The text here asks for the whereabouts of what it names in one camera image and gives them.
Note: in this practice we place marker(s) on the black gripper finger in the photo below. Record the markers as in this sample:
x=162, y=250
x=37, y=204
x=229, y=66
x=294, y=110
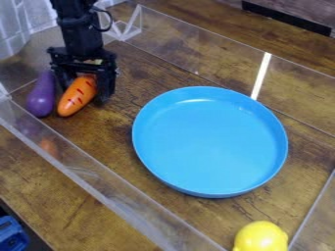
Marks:
x=65, y=76
x=106, y=86

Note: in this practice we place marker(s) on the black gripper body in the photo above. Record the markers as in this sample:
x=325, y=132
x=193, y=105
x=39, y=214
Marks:
x=67, y=64

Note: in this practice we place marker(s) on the orange toy carrot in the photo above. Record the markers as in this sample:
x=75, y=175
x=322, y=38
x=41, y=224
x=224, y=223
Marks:
x=78, y=95

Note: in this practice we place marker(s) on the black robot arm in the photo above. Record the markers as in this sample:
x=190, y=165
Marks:
x=78, y=20

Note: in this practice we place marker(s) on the purple toy eggplant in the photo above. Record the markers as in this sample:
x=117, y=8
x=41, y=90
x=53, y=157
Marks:
x=41, y=99

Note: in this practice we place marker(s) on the blue round plate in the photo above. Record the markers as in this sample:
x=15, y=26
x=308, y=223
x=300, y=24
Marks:
x=209, y=141

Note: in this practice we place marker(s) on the blue object at corner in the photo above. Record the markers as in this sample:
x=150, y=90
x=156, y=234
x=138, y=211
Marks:
x=14, y=238

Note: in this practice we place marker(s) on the yellow toy object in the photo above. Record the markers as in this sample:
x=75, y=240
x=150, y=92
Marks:
x=261, y=236

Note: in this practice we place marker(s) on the clear acrylic enclosure wall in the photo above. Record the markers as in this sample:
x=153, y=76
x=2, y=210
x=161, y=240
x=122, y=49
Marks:
x=71, y=176

